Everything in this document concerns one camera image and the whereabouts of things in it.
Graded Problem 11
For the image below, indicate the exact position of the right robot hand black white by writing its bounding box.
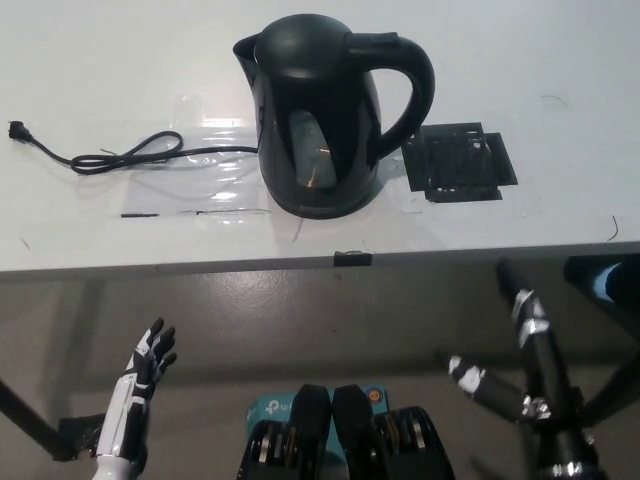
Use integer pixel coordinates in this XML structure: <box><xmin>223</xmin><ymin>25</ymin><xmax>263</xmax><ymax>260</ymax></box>
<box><xmin>448</xmin><ymin>258</ymin><xmax>590</xmax><ymax>442</ymax></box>

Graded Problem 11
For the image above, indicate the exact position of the black power cord with plug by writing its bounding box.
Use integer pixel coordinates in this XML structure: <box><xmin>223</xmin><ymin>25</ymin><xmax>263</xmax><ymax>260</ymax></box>
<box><xmin>6</xmin><ymin>119</ymin><xmax>262</xmax><ymax>177</ymax></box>

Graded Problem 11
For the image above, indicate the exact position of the teal cardboard router box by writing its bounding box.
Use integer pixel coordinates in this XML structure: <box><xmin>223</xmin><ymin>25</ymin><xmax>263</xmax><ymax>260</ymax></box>
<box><xmin>244</xmin><ymin>382</ymin><xmax>389</xmax><ymax>480</ymax></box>

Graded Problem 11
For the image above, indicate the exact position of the small black tape piece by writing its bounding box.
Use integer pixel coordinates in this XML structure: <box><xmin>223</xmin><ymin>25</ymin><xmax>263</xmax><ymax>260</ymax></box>
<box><xmin>333</xmin><ymin>249</ymin><xmax>374</xmax><ymax>268</ymax></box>

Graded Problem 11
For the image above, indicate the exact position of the round black kettle base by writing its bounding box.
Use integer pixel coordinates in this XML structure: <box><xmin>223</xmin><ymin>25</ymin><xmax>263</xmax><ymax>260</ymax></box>
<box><xmin>271</xmin><ymin>195</ymin><xmax>375</xmax><ymax>220</ymax></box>

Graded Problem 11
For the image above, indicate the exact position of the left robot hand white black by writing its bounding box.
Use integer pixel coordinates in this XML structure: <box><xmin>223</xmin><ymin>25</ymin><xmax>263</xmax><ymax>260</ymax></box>
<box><xmin>94</xmin><ymin>316</ymin><xmax>179</xmax><ymax>459</ymax></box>

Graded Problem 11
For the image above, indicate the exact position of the clear plastic sheet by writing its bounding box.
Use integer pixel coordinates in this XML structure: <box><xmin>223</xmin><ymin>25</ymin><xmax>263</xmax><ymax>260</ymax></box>
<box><xmin>121</xmin><ymin>92</ymin><xmax>274</xmax><ymax>220</ymax></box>

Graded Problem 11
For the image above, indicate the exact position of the black table leg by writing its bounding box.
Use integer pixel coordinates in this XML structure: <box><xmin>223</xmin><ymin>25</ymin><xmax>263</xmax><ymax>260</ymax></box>
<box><xmin>0</xmin><ymin>378</ymin><xmax>62</xmax><ymax>451</ymax></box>
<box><xmin>574</xmin><ymin>339</ymin><xmax>640</xmax><ymax>431</ymax></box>

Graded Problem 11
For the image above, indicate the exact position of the bulky black blue object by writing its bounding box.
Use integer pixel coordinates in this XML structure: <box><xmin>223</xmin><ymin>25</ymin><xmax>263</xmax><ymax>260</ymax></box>
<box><xmin>563</xmin><ymin>254</ymin><xmax>640</xmax><ymax>315</ymax></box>

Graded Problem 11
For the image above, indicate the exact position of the black electric kettle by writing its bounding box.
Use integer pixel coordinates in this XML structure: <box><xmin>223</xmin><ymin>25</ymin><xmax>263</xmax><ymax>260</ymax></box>
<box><xmin>232</xmin><ymin>14</ymin><xmax>435</xmax><ymax>214</ymax></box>

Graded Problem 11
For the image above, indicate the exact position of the black tape square marker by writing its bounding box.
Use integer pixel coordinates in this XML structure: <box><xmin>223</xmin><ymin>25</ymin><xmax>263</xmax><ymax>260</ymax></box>
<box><xmin>402</xmin><ymin>119</ymin><xmax>519</xmax><ymax>204</ymax></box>

